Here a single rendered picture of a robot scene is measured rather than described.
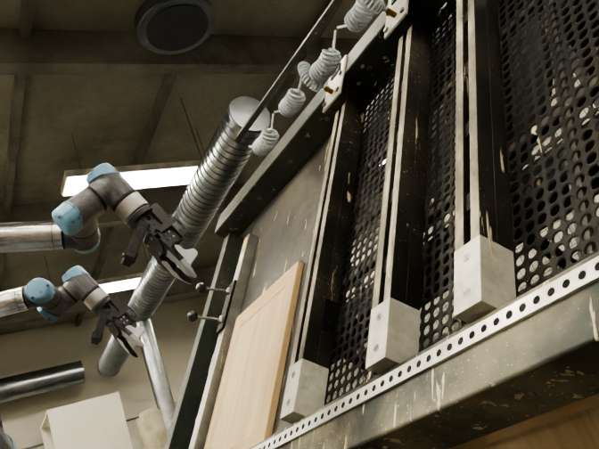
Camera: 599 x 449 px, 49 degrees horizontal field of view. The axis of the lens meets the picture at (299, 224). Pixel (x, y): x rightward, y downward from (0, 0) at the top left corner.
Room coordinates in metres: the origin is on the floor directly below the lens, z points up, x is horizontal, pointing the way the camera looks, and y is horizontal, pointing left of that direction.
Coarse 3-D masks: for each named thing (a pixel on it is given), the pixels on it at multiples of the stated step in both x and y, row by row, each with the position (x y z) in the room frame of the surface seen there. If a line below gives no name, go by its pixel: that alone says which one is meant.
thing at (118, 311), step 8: (112, 296) 2.03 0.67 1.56; (104, 304) 2.00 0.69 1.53; (112, 304) 2.03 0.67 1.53; (120, 304) 2.04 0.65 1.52; (96, 312) 2.01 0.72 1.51; (112, 312) 2.03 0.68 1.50; (120, 312) 2.02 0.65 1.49; (128, 312) 2.05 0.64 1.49; (112, 320) 2.00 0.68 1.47; (120, 320) 2.03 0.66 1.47; (128, 320) 2.04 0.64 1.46; (112, 328) 2.03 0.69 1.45
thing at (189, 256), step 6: (180, 246) 1.46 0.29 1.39; (168, 252) 1.44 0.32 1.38; (180, 252) 1.46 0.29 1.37; (186, 252) 1.46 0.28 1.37; (192, 252) 1.47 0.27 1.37; (174, 258) 1.45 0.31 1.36; (186, 258) 1.46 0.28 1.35; (192, 258) 1.47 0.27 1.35; (180, 264) 1.45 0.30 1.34; (186, 264) 1.45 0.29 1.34; (186, 270) 1.46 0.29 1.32; (192, 270) 1.46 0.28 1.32; (192, 276) 1.47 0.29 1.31
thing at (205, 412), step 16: (256, 240) 2.32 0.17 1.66; (240, 256) 2.31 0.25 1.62; (240, 272) 2.24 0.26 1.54; (240, 288) 2.23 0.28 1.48; (240, 304) 2.22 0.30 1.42; (224, 336) 2.15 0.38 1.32; (224, 352) 2.14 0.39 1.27; (208, 384) 2.11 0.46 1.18; (208, 400) 2.07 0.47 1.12; (208, 416) 2.06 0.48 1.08; (192, 448) 2.03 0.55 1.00
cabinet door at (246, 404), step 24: (288, 288) 1.82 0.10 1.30; (264, 312) 1.94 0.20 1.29; (288, 312) 1.76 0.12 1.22; (240, 336) 2.07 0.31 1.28; (264, 336) 1.87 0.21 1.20; (288, 336) 1.74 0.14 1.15; (240, 360) 1.99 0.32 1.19; (264, 360) 1.81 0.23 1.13; (240, 384) 1.92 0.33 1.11; (264, 384) 1.75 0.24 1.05; (216, 408) 2.02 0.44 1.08; (240, 408) 1.85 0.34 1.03; (264, 408) 1.69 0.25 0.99; (216, 432) 1.96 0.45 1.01; (240, 432) 1.79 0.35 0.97; (264, 432) 1.64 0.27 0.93
